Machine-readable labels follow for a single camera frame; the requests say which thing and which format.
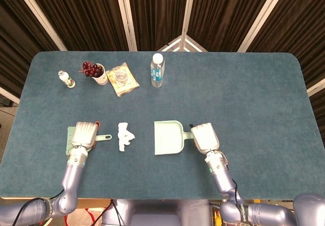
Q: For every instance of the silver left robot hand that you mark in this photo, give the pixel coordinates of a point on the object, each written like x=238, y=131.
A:
x=83, y=134

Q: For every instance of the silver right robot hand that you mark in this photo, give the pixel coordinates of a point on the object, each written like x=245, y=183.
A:
x=205, y=138

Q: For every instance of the mint green hand broom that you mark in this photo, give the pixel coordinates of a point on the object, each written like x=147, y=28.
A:
x=69, y=139

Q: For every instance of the mint green dustpan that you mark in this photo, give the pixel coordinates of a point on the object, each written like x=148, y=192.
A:
x=166, y=139

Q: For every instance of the white tissue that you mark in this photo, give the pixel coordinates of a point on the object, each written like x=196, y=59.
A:
x=124, y=134

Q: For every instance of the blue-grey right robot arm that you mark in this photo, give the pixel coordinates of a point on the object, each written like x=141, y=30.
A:
x=221, y=175

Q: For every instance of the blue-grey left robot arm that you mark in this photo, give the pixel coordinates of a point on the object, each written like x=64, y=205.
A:
x=72, y=177

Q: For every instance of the blue felt table cover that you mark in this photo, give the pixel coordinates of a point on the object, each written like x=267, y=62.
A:
x=228, y=109

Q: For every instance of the small white milk bottle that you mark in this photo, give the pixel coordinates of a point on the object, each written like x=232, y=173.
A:
x=68, y=80

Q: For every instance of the white paper cup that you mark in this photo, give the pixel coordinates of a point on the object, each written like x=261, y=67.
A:
x=101, y=80

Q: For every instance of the yellow snack packet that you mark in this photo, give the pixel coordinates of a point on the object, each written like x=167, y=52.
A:
x=122, y=90

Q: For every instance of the dark red grape bunch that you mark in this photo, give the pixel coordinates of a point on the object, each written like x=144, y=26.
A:
x=89, y=68

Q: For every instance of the clear bottle with blue label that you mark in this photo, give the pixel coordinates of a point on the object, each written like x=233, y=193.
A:
x=157, y=73

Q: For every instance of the white and red plastic bag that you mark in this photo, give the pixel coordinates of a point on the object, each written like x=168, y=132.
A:
x=86, y=215

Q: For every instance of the blue-grey robot torso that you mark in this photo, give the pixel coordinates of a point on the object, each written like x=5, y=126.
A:
x=152, y=210

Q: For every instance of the brown pleated curtain panel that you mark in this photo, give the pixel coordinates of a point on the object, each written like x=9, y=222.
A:
x=83, y=15
x=299, y=33
x=157, y=12
x=15, y=33
x=223, y=15

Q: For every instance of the white partition frame post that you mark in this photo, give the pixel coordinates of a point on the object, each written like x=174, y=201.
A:
x=189, y=7
x=8, y=95
x=40, y=16
x=316, y=88
x=126, y=15
x=260, y=15

